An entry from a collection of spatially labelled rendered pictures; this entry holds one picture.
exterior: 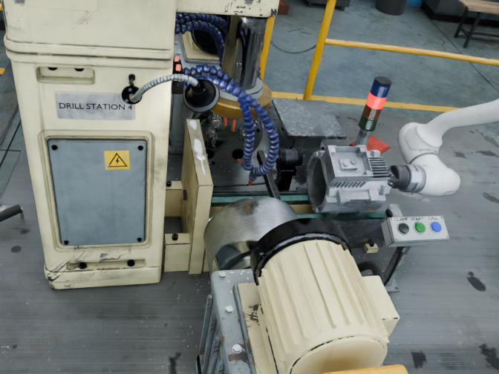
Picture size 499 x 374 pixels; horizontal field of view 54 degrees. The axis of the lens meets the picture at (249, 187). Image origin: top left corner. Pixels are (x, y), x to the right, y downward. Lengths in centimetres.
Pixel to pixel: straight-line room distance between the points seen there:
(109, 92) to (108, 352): 65
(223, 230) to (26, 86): 51
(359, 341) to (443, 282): 98
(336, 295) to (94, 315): 78
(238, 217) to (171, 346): 39
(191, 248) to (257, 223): 32
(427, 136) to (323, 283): 105
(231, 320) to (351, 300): 27
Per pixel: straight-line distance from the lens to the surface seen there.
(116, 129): 108
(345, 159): 148
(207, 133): 155
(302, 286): 80
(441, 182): 171
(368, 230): 164
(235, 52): 117
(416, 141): 176
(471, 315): 168
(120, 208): 122
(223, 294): 99
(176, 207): 161
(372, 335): 77
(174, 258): 144
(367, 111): 180
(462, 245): 189
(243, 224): 114
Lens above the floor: 194
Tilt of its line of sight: 40 degrees down
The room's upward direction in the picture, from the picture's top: 11 degrees clockwise
